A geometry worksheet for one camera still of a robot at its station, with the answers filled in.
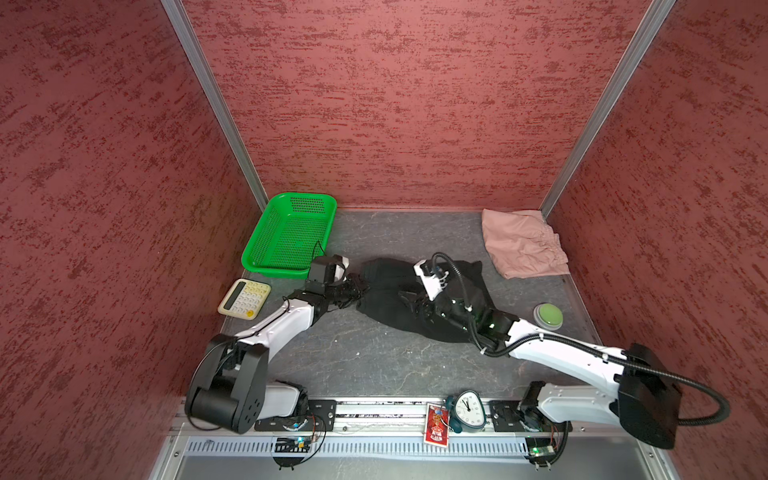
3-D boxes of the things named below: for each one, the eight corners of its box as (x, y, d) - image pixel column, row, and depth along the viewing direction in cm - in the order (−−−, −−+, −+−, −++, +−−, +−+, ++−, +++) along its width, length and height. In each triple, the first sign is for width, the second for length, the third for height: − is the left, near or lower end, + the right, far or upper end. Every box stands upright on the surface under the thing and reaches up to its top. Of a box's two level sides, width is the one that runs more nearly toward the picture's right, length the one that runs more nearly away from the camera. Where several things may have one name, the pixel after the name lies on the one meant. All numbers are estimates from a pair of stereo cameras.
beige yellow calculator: (218, 313, 94) (214, 309, 92) (239, 281, 102) (236, 277, 100) (253, 321, 93) (250, 317, 91) (271, 288, 100) (269, 284, 98)
